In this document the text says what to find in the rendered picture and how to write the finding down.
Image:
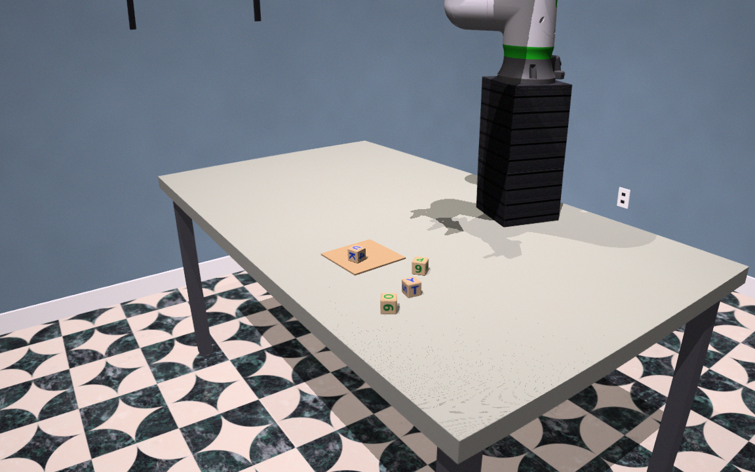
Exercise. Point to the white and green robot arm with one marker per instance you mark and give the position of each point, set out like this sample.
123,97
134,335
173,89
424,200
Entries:
528,28

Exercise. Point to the peach flat mat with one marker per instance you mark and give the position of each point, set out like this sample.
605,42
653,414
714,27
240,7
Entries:
376,256

